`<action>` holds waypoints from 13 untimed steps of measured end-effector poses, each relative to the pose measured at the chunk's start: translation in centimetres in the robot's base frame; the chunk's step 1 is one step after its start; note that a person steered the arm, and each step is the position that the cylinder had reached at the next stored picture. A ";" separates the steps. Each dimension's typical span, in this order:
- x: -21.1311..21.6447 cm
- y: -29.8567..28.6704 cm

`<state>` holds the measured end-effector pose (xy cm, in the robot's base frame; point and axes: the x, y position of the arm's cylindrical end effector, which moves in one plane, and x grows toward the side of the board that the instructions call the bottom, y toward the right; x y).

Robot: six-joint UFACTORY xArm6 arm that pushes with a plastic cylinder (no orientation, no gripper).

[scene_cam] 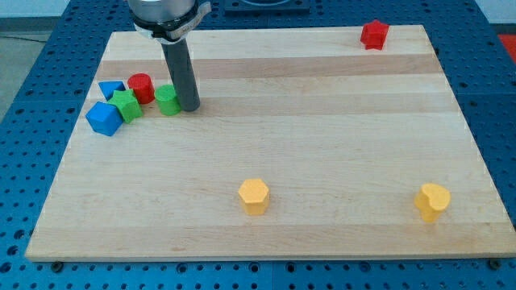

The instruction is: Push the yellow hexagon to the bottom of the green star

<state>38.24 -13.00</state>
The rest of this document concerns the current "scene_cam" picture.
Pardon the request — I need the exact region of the yellow hexagon block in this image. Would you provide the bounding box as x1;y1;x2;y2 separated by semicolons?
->
238;179;270;216

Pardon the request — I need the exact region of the light wooden board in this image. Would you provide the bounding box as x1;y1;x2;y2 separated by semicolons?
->
26;25;515;262

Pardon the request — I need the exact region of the red star block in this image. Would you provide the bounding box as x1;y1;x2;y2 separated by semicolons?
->
360;19;389;50

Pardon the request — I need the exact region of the yellow heart block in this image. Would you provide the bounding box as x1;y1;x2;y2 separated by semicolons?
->
414;183;452;222

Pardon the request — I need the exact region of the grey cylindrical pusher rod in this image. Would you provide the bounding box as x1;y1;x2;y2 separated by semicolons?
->
161;39;201;112

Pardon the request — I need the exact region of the green cylinder block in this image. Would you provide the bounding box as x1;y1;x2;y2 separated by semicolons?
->
155;85;181;116

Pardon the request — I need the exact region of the green star block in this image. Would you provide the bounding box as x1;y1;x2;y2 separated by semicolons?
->
108;89;144;123

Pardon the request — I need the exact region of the blue cube block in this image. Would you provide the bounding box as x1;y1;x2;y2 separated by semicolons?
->
85;101;123;136

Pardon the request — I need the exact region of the red cylinder block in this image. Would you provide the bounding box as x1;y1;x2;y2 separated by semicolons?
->
127;73;155;105

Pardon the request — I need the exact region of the blue triangle block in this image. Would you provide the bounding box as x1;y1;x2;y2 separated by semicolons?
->
98;81;126;101

